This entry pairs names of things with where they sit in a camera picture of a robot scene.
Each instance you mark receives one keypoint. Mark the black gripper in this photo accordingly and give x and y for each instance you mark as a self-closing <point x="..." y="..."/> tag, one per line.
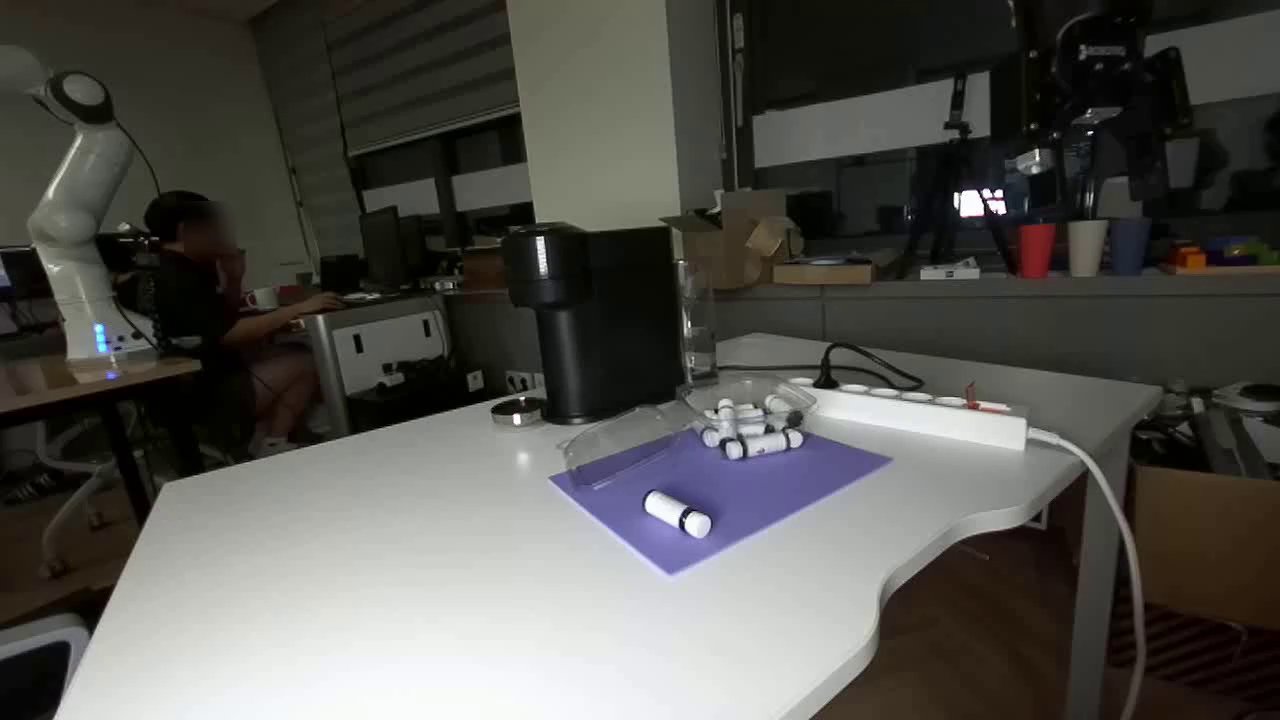
<point x="1118" y="74"/>

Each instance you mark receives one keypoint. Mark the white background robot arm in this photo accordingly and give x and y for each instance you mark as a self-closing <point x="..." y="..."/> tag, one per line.
<point x="78" y="212"/>

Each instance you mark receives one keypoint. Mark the blue cup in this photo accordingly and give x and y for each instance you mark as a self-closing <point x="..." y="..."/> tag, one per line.
<point x="1131" y="245"/>

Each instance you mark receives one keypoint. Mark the white cup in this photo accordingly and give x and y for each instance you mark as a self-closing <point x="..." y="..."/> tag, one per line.
<point x="1084" y="245"/>

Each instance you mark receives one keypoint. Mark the red cup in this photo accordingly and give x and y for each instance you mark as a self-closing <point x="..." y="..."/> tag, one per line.
<point x="1037" y="249"/>

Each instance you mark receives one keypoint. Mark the orange and green toys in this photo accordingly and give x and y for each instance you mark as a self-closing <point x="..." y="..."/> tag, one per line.
<point x="1206" y="252"/>

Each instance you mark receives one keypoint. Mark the small white box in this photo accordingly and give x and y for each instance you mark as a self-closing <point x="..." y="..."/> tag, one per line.
<point x="949" y="268"/>

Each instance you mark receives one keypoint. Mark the flat brown box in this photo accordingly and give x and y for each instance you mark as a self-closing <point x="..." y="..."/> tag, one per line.
<point x="820" y="272"/>

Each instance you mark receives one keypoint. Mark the white power strip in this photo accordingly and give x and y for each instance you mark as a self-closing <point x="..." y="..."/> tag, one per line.
<point x="922" y="413"/>

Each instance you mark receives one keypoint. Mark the large brown cardboard box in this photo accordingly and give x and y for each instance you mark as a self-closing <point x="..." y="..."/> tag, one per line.
<point x="1206" y="541"/>

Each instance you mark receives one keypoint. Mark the purple mat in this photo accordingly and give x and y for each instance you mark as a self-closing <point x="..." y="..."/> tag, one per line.
<point x="745" y="499"/>

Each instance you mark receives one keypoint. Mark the black coffee machine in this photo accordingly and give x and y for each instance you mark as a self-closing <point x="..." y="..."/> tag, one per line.
<point x="605" y="323"/>

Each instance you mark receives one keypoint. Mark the round metal drip tray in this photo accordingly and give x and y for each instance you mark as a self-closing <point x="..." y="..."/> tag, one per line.
<point x="519" y="408"/>

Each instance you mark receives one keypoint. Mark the white drawer cabinet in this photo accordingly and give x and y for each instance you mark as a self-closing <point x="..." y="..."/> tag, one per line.
<point x="380" y="352"/>

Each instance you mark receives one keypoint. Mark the seated person in black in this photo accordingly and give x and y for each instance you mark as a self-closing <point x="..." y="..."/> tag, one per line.
<point x="200" y="306"/>

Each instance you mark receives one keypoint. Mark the wooden desk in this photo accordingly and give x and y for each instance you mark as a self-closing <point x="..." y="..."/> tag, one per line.
<point x="83" y="380"/>

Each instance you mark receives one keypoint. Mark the white chair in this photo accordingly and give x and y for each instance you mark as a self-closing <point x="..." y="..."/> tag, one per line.
<point x="33" y="665"/>

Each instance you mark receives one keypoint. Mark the black camera tripod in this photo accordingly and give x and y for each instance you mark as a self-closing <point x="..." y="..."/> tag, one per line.
<point x="954" y="187"/>

